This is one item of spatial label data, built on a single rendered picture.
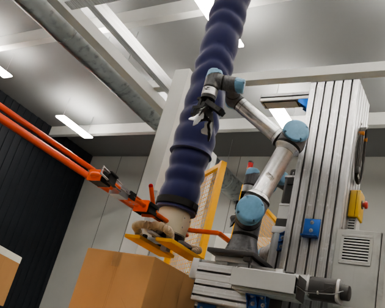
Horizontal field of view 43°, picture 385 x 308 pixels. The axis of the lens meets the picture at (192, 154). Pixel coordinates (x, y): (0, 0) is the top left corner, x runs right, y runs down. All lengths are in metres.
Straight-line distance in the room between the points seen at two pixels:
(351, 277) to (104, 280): 1.06
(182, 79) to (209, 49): 1.66
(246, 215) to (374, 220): 10.20
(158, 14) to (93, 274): 7.13
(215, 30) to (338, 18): 5.79
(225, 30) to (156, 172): 1.59
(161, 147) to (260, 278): 2.48
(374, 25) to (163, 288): 7.11
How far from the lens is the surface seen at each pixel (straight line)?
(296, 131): 2.22
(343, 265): 2.16
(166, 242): 2.37
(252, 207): 2.07
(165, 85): 5.17
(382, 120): 10.86
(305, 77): 4.78
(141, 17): 9.30
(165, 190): 2.57
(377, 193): 12.43
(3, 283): 4.25
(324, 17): 8.69
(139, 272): 2.21
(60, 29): 8.33
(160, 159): 4.20
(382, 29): 8.84
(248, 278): 1.97
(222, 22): 3.05
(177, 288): 2.37
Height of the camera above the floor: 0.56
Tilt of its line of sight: 23 degrees up
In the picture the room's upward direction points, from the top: 15 degrees clockwise
